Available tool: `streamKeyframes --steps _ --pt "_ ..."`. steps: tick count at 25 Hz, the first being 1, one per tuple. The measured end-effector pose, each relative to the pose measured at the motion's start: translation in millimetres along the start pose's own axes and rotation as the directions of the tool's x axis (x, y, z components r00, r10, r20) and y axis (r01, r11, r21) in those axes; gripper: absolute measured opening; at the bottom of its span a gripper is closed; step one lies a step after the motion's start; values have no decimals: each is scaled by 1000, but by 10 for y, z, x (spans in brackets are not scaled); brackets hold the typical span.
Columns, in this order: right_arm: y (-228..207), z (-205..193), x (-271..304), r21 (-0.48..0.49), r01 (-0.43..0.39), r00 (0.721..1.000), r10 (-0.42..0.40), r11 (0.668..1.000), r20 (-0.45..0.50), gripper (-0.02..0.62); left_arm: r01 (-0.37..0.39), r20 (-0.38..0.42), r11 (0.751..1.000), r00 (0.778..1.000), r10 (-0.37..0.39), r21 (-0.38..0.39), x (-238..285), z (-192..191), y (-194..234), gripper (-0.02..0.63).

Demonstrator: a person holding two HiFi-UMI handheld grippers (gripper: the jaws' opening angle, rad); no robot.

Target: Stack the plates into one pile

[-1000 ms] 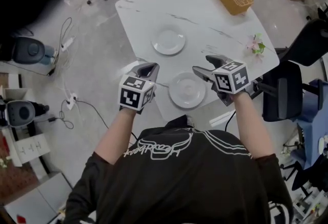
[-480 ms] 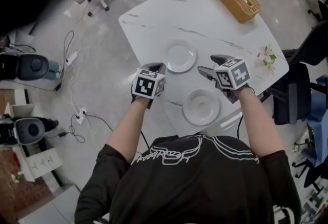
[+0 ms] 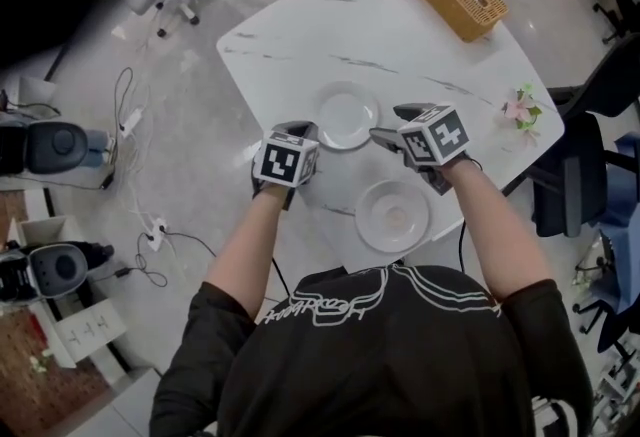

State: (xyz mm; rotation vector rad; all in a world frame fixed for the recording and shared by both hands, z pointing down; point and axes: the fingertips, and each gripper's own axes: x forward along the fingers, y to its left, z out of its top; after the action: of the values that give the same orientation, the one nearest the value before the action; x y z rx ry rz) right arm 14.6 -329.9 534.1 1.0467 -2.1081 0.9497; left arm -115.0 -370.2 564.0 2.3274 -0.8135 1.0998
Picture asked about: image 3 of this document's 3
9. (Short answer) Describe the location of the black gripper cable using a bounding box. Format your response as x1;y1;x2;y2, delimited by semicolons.
269;254;292;297
457;219;468;274

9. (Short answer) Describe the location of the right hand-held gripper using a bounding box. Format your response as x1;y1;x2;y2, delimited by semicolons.
368;102;484;197

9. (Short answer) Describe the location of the person's black printed t-shirt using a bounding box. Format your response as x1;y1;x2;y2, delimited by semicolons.
148;262;596;437

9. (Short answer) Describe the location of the grey robot head device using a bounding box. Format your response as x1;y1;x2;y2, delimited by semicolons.
0;240;116;302

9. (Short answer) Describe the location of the white storage cabinet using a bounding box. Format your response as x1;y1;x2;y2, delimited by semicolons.
8;214;129;370

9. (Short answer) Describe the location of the person's right forearm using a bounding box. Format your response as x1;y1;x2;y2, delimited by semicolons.
438;155;553;302

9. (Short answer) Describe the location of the pink artificial flower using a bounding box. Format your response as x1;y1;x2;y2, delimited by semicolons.
501;83;544;147

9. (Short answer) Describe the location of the black robot head device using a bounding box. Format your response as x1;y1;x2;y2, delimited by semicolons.
0;119;117;177

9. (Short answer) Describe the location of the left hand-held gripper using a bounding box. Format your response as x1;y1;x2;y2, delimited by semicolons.
250;120;321;212

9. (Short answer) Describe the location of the person's left forearm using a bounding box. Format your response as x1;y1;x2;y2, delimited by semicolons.
203;182;303;322

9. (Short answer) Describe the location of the black floor cable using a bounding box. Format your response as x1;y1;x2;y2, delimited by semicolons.
133;230;217;289

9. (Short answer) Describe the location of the white power strip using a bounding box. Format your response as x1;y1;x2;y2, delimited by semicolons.
146;217;169;252
119;107;144;134

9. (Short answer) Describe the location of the deep white plate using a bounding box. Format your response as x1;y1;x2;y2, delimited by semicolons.
354;179;432;254

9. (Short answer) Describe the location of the red patterned carpet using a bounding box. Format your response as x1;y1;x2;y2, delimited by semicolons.
0;189;117;432

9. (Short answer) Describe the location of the blue office chair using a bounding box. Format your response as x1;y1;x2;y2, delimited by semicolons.
572;132;640;356

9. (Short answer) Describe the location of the black office chair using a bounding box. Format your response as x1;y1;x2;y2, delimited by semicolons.
502;32;640;240

